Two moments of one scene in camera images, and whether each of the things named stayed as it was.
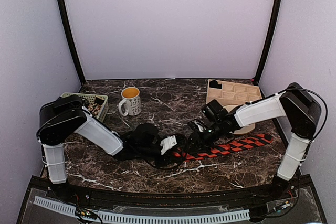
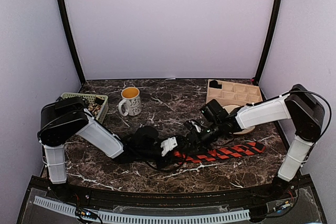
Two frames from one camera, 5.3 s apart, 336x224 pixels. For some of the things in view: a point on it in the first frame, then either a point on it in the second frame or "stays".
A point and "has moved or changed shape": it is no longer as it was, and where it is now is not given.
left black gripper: [167, 158] stays
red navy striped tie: [245, 143] has moved or changed shape
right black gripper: [198, 141] stays
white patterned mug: [132, 100] stays
